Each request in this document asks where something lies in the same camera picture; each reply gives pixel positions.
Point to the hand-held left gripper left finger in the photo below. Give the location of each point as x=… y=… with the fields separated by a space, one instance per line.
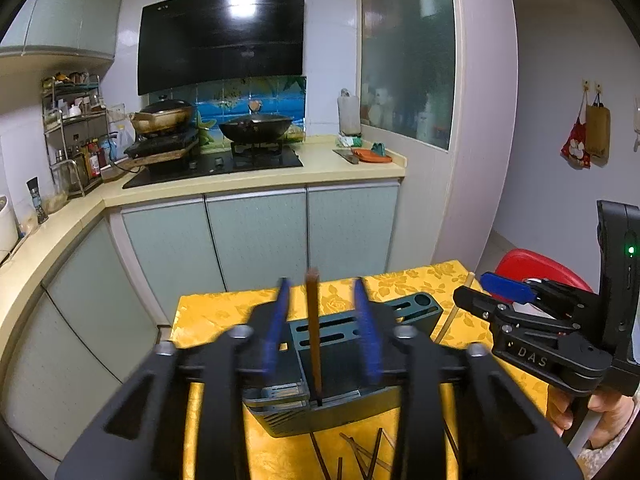
x=276 y=332

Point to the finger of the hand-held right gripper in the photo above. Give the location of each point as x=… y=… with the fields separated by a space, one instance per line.
x=502 y=285
x=475 y=300

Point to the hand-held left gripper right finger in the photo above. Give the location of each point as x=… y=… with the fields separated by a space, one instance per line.
x=365 y=332

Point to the reddish brown chopstick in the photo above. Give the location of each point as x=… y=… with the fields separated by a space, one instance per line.
x=313 y=330

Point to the dark green utensil holder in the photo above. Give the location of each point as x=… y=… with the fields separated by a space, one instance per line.
x=345 y=412

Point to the person's right hand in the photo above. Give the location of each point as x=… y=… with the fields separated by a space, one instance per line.
x=617 y=420

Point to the red plastic stool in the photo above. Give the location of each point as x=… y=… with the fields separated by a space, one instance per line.
x=530 y=262

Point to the yellow floral tablecloth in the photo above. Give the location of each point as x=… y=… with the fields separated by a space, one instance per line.
x=220 y=310

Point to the pale green base cabinets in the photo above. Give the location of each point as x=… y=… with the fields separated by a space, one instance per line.
x=255 y=240

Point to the red hanging bag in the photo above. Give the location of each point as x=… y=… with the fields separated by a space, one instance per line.
x=576 y=147

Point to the brown hanging board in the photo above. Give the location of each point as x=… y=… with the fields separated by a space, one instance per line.
x=597 y=132

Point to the black gas stove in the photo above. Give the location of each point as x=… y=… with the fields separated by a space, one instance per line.
x=225 y=166

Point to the white hanging object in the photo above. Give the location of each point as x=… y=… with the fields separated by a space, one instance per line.
x=636 y=125

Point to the kitchen knife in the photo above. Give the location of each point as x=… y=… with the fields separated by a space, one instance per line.
x=346 y=156

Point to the green dish cloth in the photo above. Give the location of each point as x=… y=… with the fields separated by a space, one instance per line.
x=350 y=140

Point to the black wok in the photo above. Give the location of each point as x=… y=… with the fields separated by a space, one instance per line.
x=255 y=130

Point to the white cutting board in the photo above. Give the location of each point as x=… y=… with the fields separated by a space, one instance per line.
x=348 y=115

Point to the black induction cooker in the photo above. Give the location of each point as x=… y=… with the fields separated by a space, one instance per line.
x=160 y=147

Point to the seascape backsplash picture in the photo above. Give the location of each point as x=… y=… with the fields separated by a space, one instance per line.
x=280 y=97

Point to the frying pan with lid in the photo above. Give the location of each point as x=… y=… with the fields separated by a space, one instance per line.
x=162 y=117

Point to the frosted glass window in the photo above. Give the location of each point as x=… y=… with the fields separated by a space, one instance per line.
x=407 y=35

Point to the white rice cooker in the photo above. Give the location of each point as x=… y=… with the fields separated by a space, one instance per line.
x=7 y=230

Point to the metal spice rack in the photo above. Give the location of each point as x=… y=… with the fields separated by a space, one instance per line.
x=75 y=125

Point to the black range hood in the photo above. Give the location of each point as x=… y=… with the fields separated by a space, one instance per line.
x=220 y=40

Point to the pale green upper cabinets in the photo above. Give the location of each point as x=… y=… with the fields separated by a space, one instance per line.
x=65 y=10

